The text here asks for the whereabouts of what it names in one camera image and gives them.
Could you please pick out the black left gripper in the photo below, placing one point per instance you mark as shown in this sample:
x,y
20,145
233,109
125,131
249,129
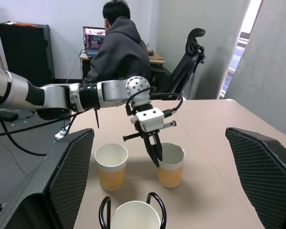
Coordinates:
x,y
149,134

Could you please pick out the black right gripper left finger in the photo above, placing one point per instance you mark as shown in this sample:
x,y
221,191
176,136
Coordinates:
x,y
69,174

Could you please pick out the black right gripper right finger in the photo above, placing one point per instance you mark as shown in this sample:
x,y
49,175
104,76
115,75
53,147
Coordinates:
x,y
259,167

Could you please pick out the orange and white paper cup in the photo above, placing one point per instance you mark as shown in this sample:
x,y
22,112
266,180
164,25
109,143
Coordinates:
x,y
135,214
111,164
170,167

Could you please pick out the black zip tie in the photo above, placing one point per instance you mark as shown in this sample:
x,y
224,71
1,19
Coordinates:
x,y
97,118

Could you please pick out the black office chair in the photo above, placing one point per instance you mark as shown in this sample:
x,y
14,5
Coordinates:
x,y
183,69

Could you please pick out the black power adapter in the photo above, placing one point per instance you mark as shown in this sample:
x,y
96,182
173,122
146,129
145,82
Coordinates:
x,y
6,115

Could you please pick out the wooden desk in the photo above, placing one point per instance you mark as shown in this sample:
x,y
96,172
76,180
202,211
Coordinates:
x,y
157,58

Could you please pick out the person in dark hoodie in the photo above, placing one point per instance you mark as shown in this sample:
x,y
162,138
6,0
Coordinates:
x,y
119,52

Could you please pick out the window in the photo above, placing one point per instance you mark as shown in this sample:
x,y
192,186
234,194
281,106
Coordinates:
x,y
236,59

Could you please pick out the open laptop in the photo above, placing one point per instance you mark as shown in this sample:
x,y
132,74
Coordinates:
x,y
93,40

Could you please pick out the large black case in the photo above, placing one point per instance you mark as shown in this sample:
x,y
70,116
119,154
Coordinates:
x,y
26,50

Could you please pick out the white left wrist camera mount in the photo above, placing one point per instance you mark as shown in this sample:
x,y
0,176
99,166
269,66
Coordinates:
x,y
149,119

